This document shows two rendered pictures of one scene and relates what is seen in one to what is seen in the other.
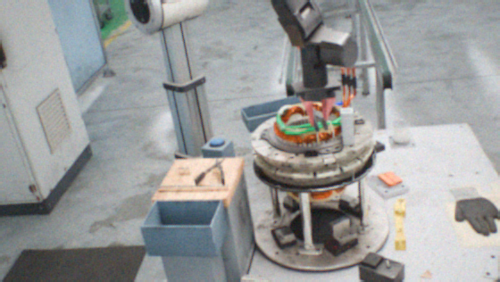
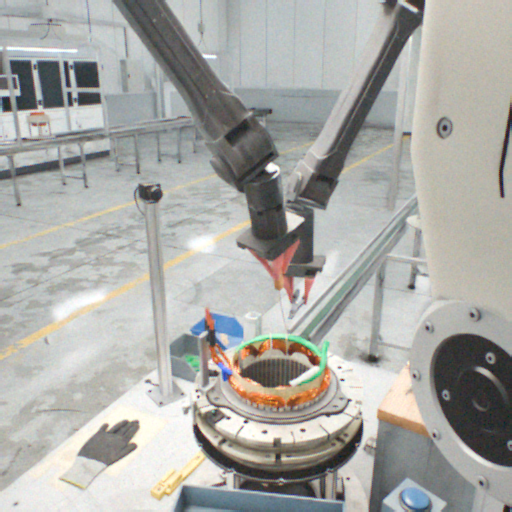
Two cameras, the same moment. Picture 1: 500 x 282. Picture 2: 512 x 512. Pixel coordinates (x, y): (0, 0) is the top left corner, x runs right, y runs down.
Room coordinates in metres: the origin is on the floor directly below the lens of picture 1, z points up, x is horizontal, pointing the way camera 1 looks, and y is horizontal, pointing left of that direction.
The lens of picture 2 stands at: (2.06, 0.02, 1.65)
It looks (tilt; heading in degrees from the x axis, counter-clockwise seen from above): 21 degrees down; 197
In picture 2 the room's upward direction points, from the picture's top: straight up
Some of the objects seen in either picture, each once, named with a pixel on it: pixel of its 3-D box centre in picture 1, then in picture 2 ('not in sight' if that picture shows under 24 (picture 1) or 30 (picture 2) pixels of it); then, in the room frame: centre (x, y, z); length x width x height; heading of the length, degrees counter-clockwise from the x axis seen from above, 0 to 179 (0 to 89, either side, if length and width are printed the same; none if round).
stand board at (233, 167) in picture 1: (200, 181); (441, 402); (1.20, 0.13, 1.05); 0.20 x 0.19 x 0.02; 165
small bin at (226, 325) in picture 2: not in sight; (220, 334); (0.70, -0.53, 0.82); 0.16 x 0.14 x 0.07; 82
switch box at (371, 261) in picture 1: (381, 269); not in sight; (1.05, -0.28, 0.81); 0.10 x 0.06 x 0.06; 47
